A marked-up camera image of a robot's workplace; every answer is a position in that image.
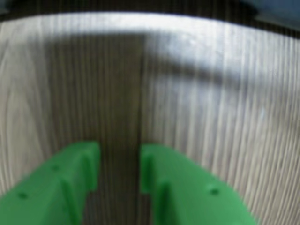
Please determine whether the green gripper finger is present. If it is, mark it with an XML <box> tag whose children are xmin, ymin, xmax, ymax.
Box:
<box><xmin>0</xmin><ymin>140</ymin><xmax>102</xmax><ymax>225</ymax></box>
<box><xmin>140</xmin><ymin>142</ymin><xmax>258</xmax><ymax>225</ymax></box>

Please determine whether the white folding go board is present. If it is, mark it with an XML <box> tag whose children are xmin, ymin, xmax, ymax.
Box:
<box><xmin>0</xmin><ymin>0</ymin><xmax>300</xmax><ymax>23</ymax></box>

